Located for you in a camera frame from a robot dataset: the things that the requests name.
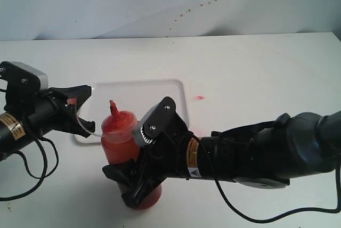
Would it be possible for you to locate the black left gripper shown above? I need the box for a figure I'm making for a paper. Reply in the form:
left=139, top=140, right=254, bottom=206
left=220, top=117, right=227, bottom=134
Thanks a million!
left=27, top=85, right=95, bottom=138

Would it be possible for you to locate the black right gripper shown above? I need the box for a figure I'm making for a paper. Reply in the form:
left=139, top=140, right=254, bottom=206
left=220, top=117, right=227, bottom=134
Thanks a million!
left=102, top=112, right=192, bottom=207

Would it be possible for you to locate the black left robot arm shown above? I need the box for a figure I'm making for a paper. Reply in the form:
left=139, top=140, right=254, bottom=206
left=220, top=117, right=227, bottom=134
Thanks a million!
left=1, top=85, right=95, bottom=161

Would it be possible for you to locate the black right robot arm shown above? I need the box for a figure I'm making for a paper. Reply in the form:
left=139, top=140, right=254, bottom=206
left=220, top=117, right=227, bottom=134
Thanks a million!
left=103, top=112, right=340, bottom=208

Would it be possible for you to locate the white rectangular plastic tray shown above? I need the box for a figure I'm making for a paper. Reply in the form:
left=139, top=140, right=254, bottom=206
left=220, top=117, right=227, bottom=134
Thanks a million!
left=75, top=79, right=190, bottom=145

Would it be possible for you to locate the white backdrop cloth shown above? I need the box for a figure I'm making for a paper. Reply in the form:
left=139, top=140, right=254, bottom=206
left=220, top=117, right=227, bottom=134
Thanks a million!
left=1, top=0, right=340, bottom=40

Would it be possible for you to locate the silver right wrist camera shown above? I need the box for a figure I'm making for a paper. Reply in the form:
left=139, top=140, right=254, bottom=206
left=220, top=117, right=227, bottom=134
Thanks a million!
left=132, top=96, right=176, bottom=147

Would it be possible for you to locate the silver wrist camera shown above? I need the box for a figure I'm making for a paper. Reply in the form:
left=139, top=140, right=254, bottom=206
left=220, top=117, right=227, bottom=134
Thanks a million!
left=132, top=96, right=176, bottom=147
left=1, top=61, right=48, bottom=112

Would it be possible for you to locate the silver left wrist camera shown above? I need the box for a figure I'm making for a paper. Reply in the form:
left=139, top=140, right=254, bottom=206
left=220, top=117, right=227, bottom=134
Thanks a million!
left=1, top=61, right=48, bottom=112

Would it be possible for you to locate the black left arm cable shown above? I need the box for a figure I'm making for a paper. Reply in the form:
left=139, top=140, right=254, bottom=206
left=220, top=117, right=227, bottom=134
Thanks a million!
left=0, top=84, right=59, bottom=201

